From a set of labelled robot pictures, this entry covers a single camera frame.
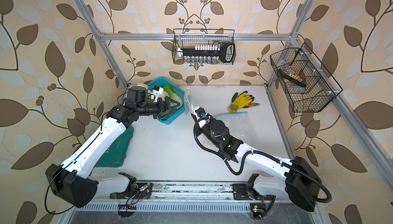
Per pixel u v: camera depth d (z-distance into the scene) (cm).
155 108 64
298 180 40
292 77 75
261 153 49
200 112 59
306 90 74
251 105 108
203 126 64
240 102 108
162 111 63
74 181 38
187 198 74
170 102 65
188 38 91
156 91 69
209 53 85
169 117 91
